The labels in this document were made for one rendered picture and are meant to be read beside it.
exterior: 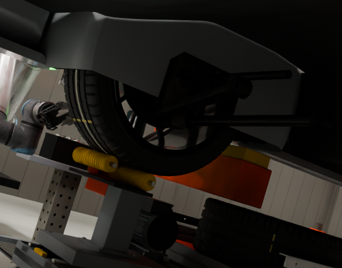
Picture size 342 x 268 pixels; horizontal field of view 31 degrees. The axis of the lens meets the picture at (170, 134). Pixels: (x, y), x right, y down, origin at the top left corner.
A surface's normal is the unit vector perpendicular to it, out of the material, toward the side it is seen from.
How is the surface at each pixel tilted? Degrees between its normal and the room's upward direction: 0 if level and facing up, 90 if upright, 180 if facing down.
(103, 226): 90
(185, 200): 90
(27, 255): 90
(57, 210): 90
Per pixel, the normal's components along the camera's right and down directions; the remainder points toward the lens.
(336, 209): 0.55, 0.11
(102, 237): -0.78, -0.29
